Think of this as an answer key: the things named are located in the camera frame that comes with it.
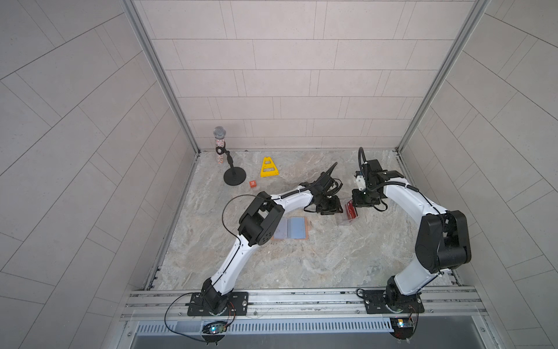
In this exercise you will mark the left green circuit board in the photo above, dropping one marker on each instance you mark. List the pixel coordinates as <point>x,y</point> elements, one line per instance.
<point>214,332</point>

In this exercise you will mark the black round-base stand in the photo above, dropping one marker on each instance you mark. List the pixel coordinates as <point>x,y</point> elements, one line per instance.
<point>234,176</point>

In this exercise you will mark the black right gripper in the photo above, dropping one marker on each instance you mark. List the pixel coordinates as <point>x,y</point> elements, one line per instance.
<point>357,201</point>

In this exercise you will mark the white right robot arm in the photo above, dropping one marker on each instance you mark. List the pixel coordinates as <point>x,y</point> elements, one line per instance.
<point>442,242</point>

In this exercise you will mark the right circuit board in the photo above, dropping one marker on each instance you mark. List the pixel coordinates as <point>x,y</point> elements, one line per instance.
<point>403,328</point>

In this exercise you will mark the white vent grille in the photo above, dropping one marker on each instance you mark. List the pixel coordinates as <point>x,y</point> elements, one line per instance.
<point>310,326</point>

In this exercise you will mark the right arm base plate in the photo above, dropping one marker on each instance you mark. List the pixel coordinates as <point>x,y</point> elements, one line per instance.
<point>383,301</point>

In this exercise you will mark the glass bottle with grey cap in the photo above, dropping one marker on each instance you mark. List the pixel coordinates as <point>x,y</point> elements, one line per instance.
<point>219,135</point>

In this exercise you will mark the yellow triangular stand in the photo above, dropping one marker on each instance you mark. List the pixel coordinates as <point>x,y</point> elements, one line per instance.
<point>268,168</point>

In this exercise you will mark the red card in stand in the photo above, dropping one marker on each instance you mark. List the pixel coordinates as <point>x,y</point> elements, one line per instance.
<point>350,210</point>

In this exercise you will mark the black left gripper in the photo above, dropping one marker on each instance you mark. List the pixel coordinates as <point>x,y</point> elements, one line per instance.
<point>333,207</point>

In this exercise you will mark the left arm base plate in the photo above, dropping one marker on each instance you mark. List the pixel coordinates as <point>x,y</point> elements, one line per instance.
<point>217,304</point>

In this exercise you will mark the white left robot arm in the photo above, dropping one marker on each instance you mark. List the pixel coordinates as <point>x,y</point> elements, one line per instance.
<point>257,226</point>

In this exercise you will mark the aluminium mounting rail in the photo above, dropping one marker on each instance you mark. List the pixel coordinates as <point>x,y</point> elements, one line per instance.
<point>300,303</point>

